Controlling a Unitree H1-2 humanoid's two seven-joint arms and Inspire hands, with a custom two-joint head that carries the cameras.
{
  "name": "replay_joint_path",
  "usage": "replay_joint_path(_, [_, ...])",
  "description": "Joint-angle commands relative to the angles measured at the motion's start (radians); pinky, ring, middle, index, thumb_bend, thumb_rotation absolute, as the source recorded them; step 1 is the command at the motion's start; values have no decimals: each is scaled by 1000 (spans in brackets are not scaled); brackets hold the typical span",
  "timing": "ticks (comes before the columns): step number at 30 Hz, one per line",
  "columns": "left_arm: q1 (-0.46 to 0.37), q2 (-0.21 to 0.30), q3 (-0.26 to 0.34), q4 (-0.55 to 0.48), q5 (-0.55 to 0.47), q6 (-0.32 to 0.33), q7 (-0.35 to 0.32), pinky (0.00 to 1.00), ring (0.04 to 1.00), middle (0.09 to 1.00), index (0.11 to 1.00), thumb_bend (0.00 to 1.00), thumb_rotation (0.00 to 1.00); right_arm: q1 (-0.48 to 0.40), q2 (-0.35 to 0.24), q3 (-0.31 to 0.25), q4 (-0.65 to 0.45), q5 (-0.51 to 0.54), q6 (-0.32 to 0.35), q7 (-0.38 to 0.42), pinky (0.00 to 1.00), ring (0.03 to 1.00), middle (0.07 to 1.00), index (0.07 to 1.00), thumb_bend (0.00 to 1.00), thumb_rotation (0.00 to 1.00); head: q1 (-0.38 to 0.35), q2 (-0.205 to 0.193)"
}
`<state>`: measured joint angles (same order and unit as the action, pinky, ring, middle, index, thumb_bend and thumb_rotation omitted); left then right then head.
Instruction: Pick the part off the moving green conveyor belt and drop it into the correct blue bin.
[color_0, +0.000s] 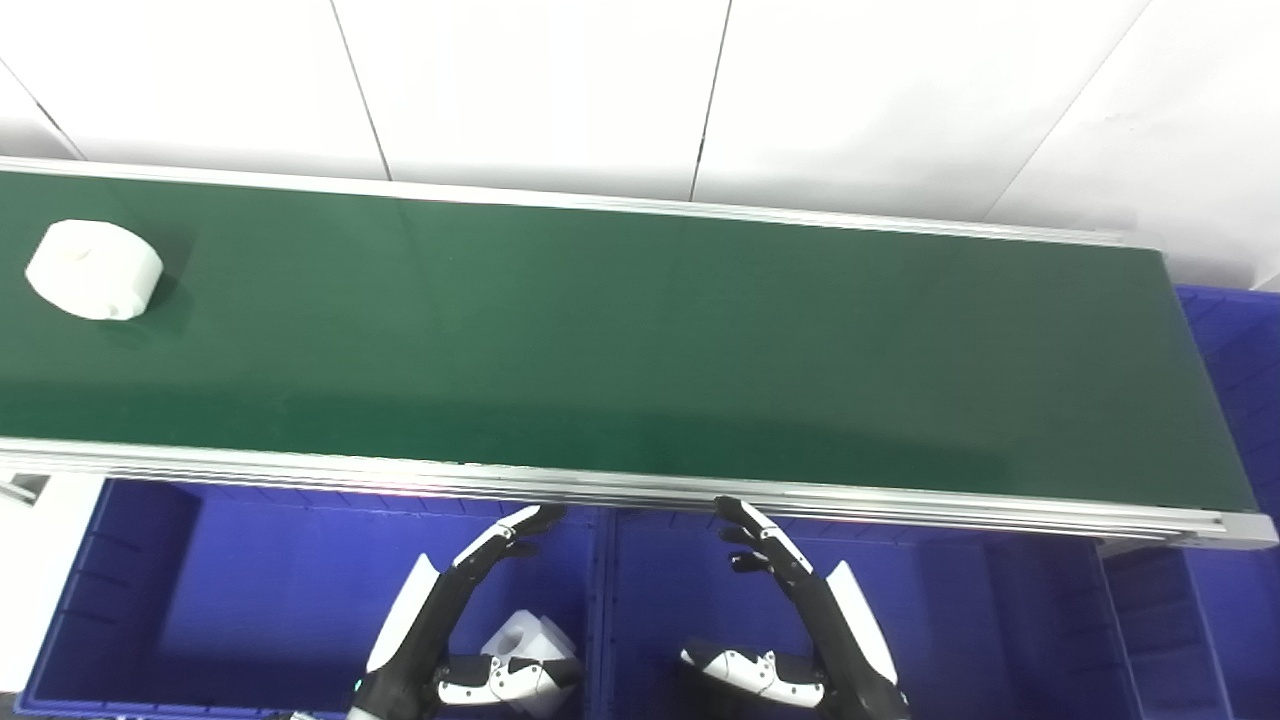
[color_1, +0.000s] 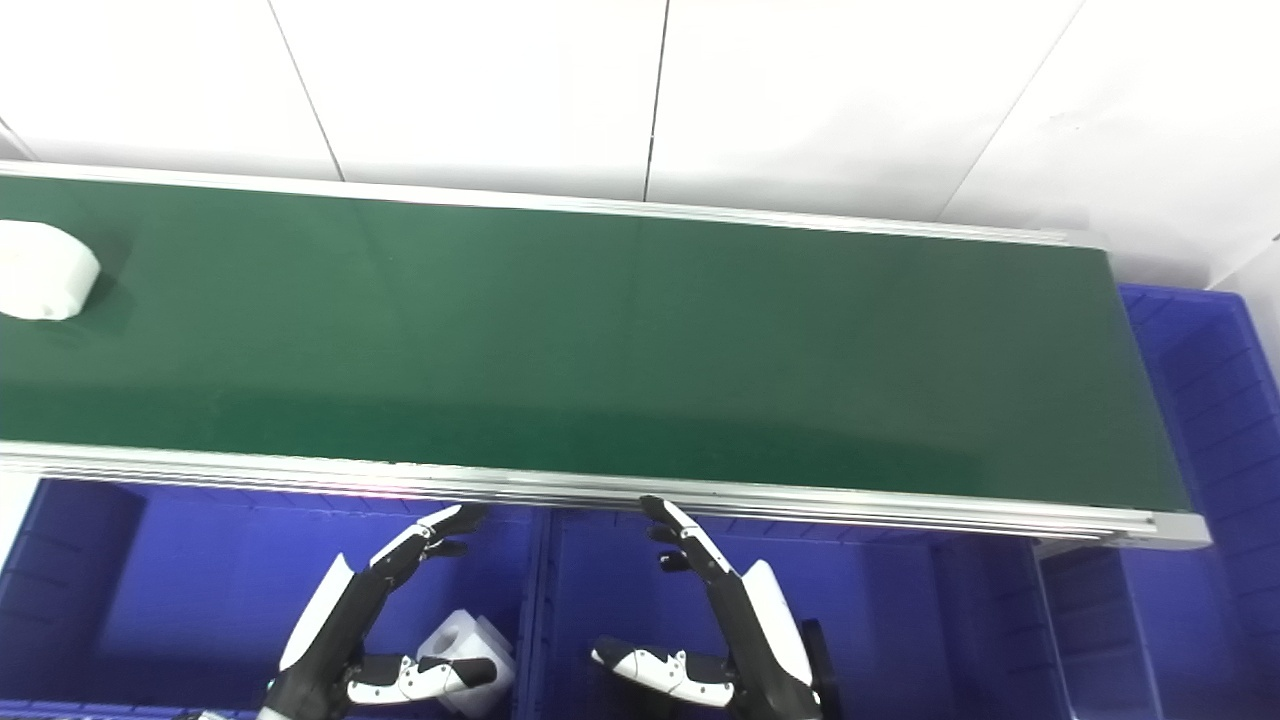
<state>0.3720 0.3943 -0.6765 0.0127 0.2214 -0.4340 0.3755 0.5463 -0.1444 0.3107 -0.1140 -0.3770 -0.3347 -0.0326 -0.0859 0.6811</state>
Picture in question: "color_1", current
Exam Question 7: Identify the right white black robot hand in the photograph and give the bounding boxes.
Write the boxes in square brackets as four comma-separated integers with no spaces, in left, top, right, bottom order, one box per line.
[590,495,823,720]

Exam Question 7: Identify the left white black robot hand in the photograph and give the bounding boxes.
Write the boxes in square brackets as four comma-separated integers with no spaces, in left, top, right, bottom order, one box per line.
[258,503,499,720]

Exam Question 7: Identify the white cylindrical plastic part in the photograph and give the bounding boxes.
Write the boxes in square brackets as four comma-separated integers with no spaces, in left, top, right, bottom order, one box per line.
[0,219,102,322]

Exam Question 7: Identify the white plastic part with hole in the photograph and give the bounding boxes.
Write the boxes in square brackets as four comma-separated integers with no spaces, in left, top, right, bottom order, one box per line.
[415,609,517,717]

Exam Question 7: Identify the blue plastic bin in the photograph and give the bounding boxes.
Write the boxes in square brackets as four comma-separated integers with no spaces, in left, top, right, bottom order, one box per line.
[0,477,549,720]
[522,505,1053,720]
[1036,283,1280,720]

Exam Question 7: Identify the green conveyor belt aluminium frame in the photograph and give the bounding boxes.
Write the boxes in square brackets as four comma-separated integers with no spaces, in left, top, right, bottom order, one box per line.
[0,160,1213,551]

